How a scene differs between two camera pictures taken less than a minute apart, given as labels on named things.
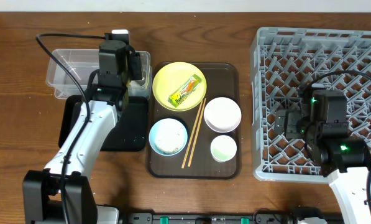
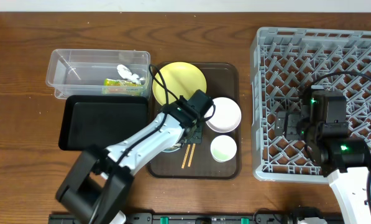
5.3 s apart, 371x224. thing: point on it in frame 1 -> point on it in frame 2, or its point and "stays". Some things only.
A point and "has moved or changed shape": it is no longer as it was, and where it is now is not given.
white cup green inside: [223, 148] stays
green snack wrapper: [175, 99] has moved or changed shape
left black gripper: [135, 66] -> [195, 134]
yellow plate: [171, 78] stays
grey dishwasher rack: [284, 61] stays
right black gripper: [293, 116] stays
